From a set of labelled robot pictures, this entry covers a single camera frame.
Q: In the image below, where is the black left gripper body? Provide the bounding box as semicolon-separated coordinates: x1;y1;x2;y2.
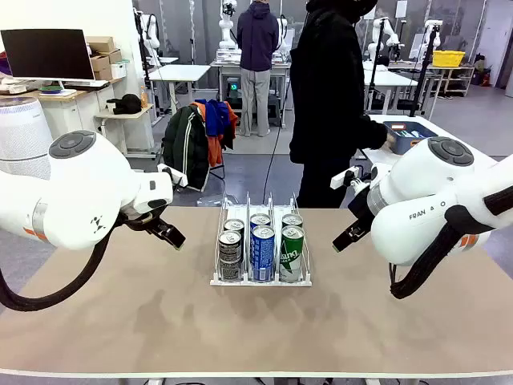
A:
118;208;165;237

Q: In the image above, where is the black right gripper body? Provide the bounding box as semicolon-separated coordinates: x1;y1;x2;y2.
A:
346;186;377;228

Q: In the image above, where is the blue bin with orange trim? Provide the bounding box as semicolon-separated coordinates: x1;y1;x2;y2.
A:
382;120;441;156

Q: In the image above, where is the person's right forearm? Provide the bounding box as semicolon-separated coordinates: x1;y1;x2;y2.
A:
354;111;389;152

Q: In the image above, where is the person's right hand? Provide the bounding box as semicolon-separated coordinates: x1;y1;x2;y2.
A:
379;131;398;152

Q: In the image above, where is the green Chilsung cider can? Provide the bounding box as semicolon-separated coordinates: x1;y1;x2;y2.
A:
279;225;305;283
281;213;305;230

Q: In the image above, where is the black Pepsi can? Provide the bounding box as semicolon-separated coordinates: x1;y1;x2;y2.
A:
217;229;244;282
223;218;246;241

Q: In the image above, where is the blue Pocari Sweat can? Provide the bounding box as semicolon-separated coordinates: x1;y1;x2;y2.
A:
250;225;277;282
249;213;273;232

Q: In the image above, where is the dark green striped jacket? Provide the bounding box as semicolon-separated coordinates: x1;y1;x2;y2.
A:
161;104;212;193

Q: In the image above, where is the orange garment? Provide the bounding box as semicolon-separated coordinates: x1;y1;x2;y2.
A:
190;100;240;168

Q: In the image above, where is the small white rolling table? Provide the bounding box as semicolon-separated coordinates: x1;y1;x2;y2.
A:
94;103;158;161

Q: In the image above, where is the black tripod stand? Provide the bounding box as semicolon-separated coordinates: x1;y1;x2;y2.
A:
398;23;438;118

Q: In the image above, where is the person in black jacket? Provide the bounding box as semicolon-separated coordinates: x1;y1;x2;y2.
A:
288;0;398;209

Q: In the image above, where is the white rounded side table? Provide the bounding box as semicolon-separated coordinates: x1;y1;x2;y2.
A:
351;114;500;172

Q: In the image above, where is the black bag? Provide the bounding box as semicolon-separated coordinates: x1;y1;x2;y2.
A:
106;93;143;116

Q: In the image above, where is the blue garment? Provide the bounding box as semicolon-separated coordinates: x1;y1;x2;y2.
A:
203;99;234;140

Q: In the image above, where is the white desk with wood top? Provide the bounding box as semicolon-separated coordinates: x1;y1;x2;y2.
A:
0;78;123;140

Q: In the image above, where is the white cylindrical air purifier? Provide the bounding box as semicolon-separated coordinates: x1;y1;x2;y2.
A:
0;95;55;180

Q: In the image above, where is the black keyboard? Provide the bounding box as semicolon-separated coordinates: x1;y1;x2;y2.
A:
63;79;111;91

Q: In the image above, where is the black computer with green light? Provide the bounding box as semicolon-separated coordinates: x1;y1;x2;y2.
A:
224;75;243;101

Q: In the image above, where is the low wooden shelf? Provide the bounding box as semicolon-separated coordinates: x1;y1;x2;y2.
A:
430;64;477;98

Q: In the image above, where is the yellow plastic crate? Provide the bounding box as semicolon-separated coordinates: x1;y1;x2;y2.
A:
431;50;467;68

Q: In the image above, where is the grey workstation table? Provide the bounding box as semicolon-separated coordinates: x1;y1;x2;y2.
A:
210;50;293;130

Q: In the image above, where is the white paper stack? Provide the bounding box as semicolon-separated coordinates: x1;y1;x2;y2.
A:
0;78;41;95

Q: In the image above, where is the person in navy hoodie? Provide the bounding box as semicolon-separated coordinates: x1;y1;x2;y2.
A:
236;0;281;138

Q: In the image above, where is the black computer monitor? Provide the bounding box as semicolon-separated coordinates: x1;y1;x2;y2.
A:
0;28;96;95

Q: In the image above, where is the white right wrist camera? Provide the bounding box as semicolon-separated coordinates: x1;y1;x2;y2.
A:
329;165;380;193

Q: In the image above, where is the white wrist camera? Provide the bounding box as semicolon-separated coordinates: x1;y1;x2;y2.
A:
156;162;189;188
329;165;380;193

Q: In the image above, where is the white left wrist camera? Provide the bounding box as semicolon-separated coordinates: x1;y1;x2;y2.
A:
156;162;189;188

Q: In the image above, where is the right arm black cable sleeve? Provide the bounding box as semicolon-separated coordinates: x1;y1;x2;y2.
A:
389;184;513;301

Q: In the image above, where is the white wire can dispenser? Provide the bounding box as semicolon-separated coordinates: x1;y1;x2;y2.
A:
209;191;313;288

